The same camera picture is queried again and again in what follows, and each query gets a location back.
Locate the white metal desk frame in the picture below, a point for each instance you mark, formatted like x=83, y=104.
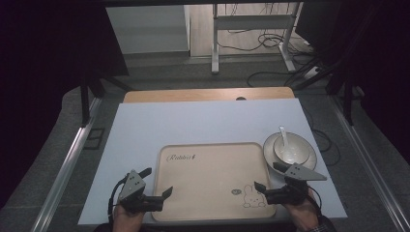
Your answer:
x=251, y=22

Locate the white board table cover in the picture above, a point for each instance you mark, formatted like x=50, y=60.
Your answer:
x=193, y=122

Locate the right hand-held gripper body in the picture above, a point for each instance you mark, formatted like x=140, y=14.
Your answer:
x=295, y=183

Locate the white plate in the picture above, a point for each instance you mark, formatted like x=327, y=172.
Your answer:
x=269, y=151

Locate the white ceramic spoon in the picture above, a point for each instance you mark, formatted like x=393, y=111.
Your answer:
x=284, y=138

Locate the black rectangular floor frame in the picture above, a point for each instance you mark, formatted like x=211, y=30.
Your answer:
x=94, y=138

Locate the dark curtain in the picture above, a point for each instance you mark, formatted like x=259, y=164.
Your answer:
x=42, y=80
x=380, y=64

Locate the white panel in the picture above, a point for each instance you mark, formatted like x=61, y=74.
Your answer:
x=148, y=29

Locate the black metal stand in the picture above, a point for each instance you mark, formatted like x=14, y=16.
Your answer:
x=85, y=103
x=347, y=103

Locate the beige tray with rabbit print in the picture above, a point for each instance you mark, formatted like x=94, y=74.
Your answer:
x=209, y=183

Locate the aluminium floor rail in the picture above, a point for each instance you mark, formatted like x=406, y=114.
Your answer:
x=367, y=151
x=69, y=161

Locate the white bowl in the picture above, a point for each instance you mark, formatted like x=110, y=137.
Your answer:
x=298, y=150

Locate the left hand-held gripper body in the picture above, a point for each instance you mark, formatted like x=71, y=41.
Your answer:
x=132, y=187

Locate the person's right hand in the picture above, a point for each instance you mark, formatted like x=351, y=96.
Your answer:
x=304, y=212

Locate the wooden table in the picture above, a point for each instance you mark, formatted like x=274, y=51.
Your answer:
x=193, y=94

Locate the person's left hand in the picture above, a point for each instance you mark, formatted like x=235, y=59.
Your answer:
x=127, y=219

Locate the white power strip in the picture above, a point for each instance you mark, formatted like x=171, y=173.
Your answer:
x=312, y=72

